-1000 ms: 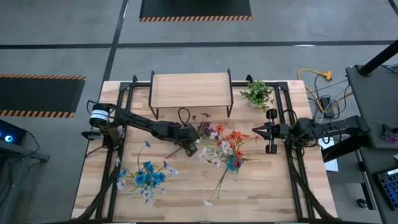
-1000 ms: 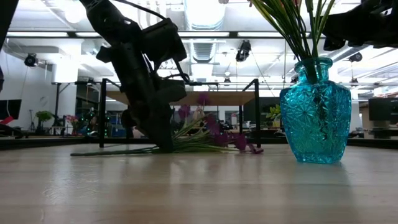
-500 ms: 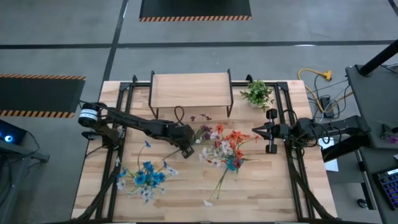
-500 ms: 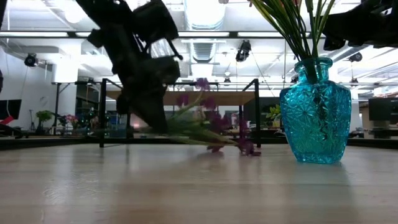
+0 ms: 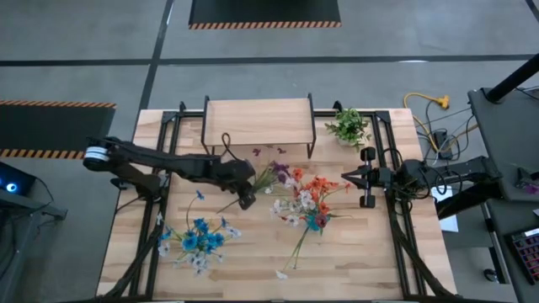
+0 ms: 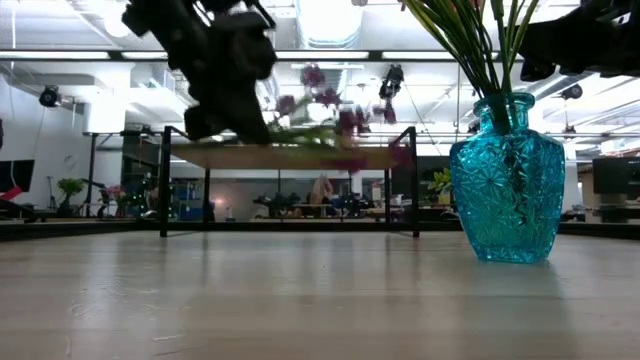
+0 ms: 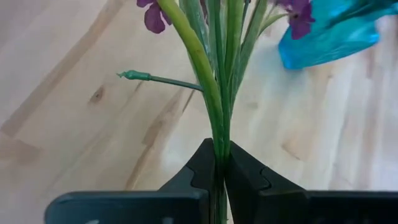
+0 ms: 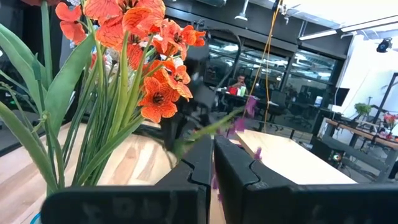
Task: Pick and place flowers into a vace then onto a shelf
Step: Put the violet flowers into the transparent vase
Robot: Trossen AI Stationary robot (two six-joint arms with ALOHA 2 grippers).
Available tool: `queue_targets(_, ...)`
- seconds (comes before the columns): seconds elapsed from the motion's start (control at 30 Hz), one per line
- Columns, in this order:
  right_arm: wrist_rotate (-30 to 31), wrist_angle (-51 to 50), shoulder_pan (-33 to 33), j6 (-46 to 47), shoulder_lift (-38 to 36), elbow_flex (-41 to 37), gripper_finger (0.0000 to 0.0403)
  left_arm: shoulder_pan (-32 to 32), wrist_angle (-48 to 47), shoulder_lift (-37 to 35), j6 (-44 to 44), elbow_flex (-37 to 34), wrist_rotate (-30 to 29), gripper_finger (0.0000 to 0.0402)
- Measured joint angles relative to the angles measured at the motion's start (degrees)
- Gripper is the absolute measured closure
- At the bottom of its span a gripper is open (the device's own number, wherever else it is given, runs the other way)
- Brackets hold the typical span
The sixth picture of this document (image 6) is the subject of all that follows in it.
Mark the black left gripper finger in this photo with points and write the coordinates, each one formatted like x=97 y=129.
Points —
x=250 y=117

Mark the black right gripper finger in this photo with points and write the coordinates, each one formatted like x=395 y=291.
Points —
x=565 y=45
x=532 y=70

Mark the purple flower stem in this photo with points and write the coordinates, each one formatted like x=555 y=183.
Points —
x=300 y=135

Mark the orange flower stem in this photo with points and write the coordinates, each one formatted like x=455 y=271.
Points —
x=465 y=40

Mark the teal cut glass vase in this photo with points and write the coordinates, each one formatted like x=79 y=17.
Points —
x=507 y=190

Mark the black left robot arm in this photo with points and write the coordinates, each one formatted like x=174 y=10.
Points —
x=150 y=20

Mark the wooden shelf black metal legs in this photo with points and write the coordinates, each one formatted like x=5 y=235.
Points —
x=300 y=157

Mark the black ceiling spotlight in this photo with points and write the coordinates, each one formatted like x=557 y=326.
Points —
x=571 y=91
x=50 y=96
x=391 y=82

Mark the person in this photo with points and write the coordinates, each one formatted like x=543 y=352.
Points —
x=322 y=190

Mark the small green potted plant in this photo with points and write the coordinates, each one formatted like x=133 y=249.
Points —
x=441 y=182

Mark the green plant on workbench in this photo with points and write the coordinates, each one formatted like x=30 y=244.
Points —
x=71 y=186

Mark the black monitor red stripe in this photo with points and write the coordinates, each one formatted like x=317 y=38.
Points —
x=20 y=172

